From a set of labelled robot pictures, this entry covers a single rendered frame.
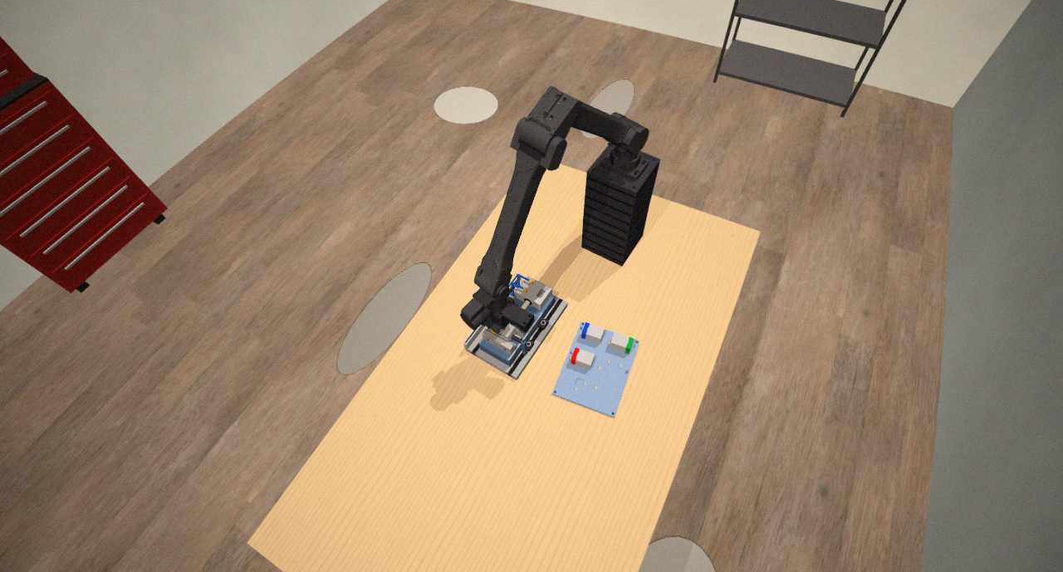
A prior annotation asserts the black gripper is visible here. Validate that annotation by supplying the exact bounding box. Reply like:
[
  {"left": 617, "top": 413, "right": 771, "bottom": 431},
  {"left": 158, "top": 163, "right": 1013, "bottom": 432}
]
[{"left": 482, "top": 302, "right": 518, "bottom": 335}]

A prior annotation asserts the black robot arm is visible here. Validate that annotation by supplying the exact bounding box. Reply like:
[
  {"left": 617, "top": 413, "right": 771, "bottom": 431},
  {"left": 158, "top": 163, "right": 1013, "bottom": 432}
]
[{"left": 460, "top": 86, "right": 649, "bottom": 333}]

